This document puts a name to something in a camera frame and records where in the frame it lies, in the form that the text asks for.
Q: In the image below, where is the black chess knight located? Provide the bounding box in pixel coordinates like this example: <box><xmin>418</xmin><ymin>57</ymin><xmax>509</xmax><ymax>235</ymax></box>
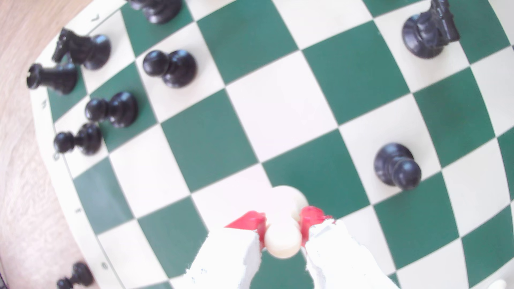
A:
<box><xmin>51</xmin><ymin>27</ymin><xmax>112</xmax><ymax>71</ymax></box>
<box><xmin>402</xmin><ymin>0</ymin><xmax>461</xmax><ymax>59</ymax></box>

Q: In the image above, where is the white chess pawn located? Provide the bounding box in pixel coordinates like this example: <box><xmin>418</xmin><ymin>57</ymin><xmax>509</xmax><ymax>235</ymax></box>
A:
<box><xmin>264</xmin><ymin>185</ymin><xmax>310</xmax><ymax>259</ymax></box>

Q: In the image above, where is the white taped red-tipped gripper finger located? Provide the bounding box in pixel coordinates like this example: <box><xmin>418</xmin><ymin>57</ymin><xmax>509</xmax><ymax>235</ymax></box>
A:
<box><xmin>299</xmin><ymin>206</ymin><xmax>398</xmax><ymax>289</ymax></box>
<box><xmin>183</xmin><ymin>211</ymin><xmax>267</xmax><ymax>289</ymax></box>

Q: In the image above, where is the black chess rook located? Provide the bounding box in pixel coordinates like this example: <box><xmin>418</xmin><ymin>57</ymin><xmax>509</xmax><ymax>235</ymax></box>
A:
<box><xmin>26</xmin><ymin>62</ymin><xmax>79</xmax><ymax>96</ymax></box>

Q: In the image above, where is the black chess bishop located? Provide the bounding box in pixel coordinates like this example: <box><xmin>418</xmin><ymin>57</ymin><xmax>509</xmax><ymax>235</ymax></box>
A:
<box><xmin>126</xmin><ymin>0</ymin><xmax>183</xmax><ymax>25</ymax></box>

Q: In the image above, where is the black chess pawn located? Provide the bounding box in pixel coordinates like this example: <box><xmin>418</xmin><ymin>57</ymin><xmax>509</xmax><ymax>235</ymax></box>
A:
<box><xmin>84</xmin><ymin>91</ymin><xmax>139</xmax><ymax>129</ymax></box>
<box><xmin>142</xmin><ymin>49</ymin><xmax>198</xmax><ymax>89</ymax></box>
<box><xmin>56</xmin><ymin>262</ymin><xmax>95</xmax><ymax>289</ymax></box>
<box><xmin>373</xmin><ymin>142</ymin><xmax>422</xmax><ymax>191</ymax></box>
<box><xmin>53</xmin><ymin>122</ymin><xmax>103</xmax><ymax>156</ymax></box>

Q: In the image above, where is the green and white chessboard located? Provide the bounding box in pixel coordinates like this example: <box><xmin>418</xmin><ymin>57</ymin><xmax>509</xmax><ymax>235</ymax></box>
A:
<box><xmin>28</xmin><ymin>0</ymin><xmax>514</xmax><ymax>289</ymax></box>

